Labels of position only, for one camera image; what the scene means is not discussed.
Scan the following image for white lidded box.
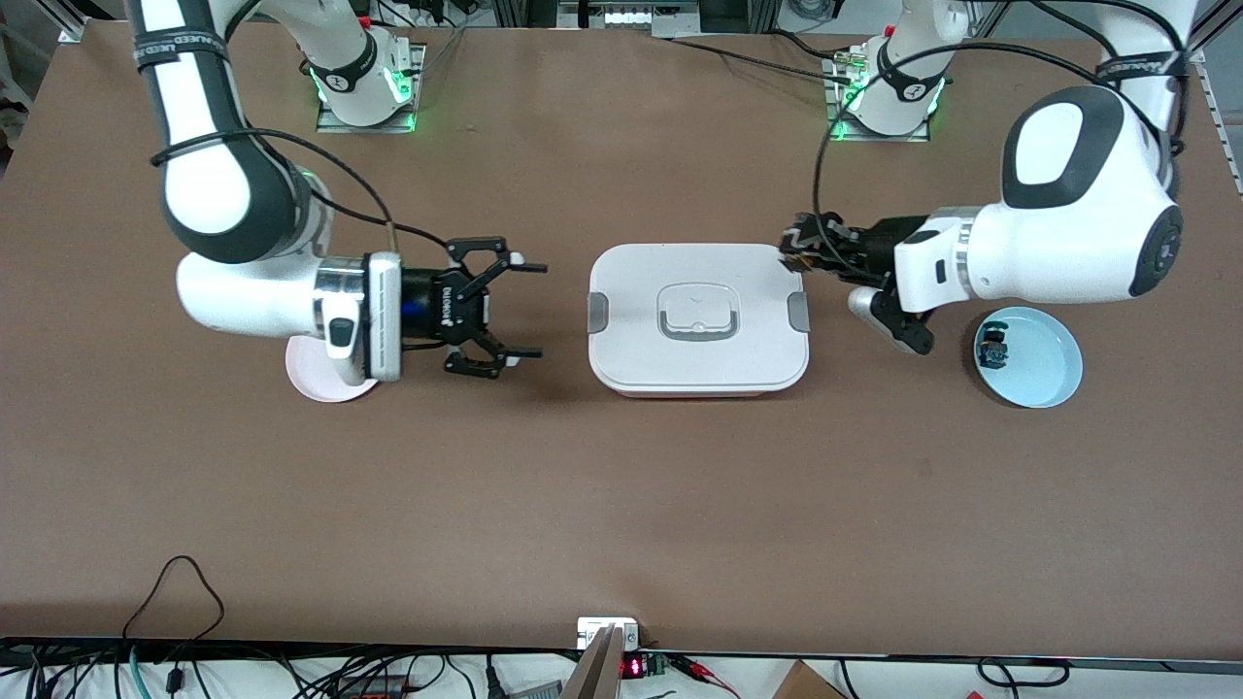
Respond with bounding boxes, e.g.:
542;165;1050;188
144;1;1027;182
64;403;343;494
587;243;811;399

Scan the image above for brown cardboard box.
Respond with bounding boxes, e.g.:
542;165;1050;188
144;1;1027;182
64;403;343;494
772;660;846;699

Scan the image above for pink round plate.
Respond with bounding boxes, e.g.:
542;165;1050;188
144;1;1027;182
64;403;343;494
285;335;382;404

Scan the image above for light blue round plate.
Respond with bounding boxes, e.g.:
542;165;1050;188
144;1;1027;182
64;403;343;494
974;306;1084;409

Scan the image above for grey rack with lights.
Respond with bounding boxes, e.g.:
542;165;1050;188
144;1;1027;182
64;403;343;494
558;0;702;32

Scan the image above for red clip leads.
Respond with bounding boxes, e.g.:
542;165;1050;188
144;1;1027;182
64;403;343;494
670;655;739;698

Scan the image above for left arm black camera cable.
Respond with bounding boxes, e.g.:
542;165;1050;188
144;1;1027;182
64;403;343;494
812;0;1191;244

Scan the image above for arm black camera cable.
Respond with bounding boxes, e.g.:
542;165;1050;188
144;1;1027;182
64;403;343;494
812;0;1191;244
149;128;453;258

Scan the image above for black left camera bracket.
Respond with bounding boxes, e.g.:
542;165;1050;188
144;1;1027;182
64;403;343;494
867;283;935;357

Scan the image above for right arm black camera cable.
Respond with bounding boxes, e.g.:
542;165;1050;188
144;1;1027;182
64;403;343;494
149;128;453;258

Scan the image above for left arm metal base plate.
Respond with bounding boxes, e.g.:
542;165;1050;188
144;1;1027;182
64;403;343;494
825;53;933;144

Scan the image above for long black table cable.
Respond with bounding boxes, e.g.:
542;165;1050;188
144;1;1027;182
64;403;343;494
665;35;860;86

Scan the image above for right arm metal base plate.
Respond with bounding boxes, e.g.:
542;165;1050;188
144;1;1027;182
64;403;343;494
316;44;426;134

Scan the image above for white switch socket box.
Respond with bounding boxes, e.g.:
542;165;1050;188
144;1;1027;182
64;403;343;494
577;617;640;651

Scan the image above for aluminium profile post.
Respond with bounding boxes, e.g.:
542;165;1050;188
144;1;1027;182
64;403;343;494
558;626;627;699

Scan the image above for thin black looped cable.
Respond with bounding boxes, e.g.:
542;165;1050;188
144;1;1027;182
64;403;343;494
121;555;226;642

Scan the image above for black coiled cable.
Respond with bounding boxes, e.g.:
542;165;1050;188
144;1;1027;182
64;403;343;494
976;658;1071;688

